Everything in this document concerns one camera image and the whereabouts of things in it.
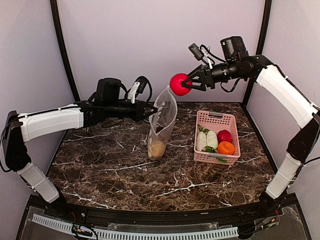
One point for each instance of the black front rail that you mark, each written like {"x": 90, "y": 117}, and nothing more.
{"x": 101, "y": 216}

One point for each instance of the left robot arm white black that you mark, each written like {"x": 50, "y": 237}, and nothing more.
{"x": 22, "y": 128}

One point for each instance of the yellow peach toy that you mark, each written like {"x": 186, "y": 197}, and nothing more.
{"x": 156, "y": 149}

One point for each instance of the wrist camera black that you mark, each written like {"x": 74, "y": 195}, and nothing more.
{"x": 108, "y": 89}
{"x": 234, "y": 48}

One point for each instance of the bright red tomato toy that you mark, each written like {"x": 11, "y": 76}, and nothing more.
{"x": 176, "y": 84}

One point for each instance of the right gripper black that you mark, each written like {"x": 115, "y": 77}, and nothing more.
{"x": 206, "y": 71}

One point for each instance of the orange tangerine toy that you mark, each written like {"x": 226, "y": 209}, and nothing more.
{"x": 226, "y": 148}

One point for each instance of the left black frame post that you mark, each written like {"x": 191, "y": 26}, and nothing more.
{"x": 63, "y": 50}

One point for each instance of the white slotted cable duct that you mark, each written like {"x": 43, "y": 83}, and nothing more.
{"x": 117, "y": 231}

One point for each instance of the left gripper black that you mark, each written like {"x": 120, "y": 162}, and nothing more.
{"x": 139, "y": 114}

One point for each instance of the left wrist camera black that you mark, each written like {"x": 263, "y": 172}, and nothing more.
{"x": 108, "y": 89}

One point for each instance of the white radish toy right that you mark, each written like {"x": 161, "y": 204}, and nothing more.
{"x": 212, "y": 140}

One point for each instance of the circuit board with leds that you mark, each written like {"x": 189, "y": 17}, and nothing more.
{"x": 81, "y": 231}

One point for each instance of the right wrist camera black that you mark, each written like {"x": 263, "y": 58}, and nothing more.
{"x": 234, "y": 48}

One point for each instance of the white radish toy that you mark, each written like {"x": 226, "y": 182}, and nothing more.
{"x": 201, "y": 141}
{"x": 212, "y": 140}

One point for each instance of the white radish toy left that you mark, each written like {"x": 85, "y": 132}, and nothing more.
{"x": 201, "y": 141}

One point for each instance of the dark red pomegranate toy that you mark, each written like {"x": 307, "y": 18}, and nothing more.
{"x": 224, "y": 136}

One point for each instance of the clear polka dot zip bag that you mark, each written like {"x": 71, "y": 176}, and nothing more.
{"x": 162, "y": 122}

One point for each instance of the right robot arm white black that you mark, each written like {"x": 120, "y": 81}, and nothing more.
{"x": 259, "y": 69}

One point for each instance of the pink plastic basket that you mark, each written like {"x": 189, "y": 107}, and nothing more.
{"x": 205, "y": 121}

